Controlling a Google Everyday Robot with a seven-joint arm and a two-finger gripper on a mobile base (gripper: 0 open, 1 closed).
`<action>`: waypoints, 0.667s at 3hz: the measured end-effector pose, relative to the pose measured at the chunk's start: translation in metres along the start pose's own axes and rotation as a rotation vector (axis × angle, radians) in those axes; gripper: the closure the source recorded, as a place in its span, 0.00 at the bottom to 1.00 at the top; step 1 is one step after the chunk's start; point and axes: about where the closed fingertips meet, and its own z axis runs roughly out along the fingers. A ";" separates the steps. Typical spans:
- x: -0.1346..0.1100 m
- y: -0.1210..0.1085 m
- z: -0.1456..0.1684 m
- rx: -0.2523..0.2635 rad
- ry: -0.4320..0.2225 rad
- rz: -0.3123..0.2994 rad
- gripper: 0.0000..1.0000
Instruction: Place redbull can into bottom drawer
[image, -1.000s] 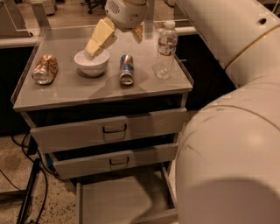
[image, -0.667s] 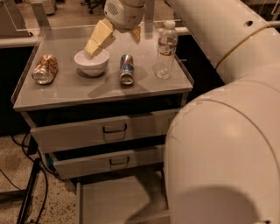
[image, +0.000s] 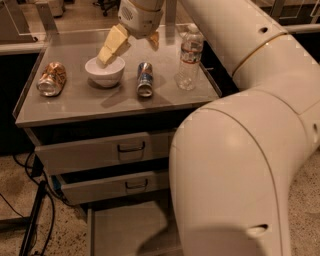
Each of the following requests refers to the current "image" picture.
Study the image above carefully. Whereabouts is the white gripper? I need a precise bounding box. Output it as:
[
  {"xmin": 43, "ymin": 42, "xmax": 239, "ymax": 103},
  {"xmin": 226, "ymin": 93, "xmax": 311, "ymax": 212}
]
[{"xmin": 97, "ymin": 0, "xmax": 164, "ymax": 65}]

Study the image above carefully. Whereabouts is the blue silver redbull can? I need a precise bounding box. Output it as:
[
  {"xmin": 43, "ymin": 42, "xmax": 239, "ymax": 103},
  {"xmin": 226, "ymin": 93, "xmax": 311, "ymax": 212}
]
[{"xmin": 136, "ymin": 62, "xmax": 153, "ymax": 98}]

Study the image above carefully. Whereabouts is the white ceramic bowl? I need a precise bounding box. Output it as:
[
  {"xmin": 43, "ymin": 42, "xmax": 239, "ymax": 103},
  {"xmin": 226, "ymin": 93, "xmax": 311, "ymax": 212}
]
[{"xmin": 85, "ymin": 57, "xmax": 125, "ymax": 88}]

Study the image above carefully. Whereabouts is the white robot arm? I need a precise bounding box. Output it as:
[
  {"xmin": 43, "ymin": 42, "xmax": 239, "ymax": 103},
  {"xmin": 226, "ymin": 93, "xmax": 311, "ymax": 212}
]
[{"xmin": 169, "ymin": 0, "xmax": 320, "ymax": 256}]

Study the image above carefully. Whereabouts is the crushed orange soda can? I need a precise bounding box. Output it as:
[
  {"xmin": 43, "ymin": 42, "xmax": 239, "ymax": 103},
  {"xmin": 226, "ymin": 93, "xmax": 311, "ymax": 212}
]
[{"xmin": 36, "ymin": 62, "xmax": 67, "ymax": 97}]

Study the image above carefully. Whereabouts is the steel drawer cabinet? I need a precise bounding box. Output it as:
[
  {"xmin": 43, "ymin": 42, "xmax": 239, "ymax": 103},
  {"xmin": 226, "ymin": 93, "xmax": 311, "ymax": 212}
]
[{"xmin": 12, "ymin": 25, "xmax": 223, "ymax": 256}]

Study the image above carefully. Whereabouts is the top steel drawer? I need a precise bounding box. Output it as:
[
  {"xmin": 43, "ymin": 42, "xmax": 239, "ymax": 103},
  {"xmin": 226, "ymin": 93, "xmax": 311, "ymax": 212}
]
[{"xmin": 35, "ymin": 130, "xmax": 174, "ymax": 175}]

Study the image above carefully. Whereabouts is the steel drawer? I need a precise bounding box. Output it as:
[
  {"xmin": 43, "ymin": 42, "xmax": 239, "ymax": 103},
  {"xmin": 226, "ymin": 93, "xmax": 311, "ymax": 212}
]
[
  {"xmin": 57, "ymin": 169, "xmax": 169, "ymax": 205},
  {"xmin": 87, "ymin": 200, "xmax": 183, "ymax": 256},
  {"xmin": 35, "ymin": 130, "xmax": 174, "ymax": 175}
]

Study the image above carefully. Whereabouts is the middle steel drawer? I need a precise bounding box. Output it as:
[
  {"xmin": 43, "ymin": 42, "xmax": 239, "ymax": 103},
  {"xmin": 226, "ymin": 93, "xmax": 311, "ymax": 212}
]
[{"xmin": 57, "ymin": 169, "xmax": 169, "ymax": 205}]

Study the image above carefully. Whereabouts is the bottom steel drawer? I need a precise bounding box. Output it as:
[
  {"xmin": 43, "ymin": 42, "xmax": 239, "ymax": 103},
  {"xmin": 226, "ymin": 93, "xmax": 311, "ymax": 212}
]
[{"xmin": 87, "ymin": 200, "xmax": 183, "ymax": 256}]

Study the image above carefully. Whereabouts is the black office chair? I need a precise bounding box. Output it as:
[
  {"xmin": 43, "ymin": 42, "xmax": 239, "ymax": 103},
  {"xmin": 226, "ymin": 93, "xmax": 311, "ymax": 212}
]
[{"xmin": 94, "ymin": 0, "xmax": 120, "ymax": 17}]

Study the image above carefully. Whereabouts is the clear plastic water bottle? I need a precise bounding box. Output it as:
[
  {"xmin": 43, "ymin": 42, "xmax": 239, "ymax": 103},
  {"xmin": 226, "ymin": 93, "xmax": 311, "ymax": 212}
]
[{"xmin": 175, "ymin": 24, "xmax": 204, "ymax": 91}]

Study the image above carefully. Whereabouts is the black metal stand leg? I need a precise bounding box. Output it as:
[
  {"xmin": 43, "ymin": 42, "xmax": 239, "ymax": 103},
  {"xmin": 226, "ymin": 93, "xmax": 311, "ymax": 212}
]
[{"xmin": 19, "ymin": 181, "xmax": 46, "ymax": 256}]

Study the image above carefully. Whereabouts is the black floor cable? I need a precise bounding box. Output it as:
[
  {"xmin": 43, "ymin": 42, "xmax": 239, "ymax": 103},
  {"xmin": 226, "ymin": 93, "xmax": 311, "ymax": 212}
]
[{"xmin": 0, "ymin": 151, "xmax": 73, "ymax": 256}]

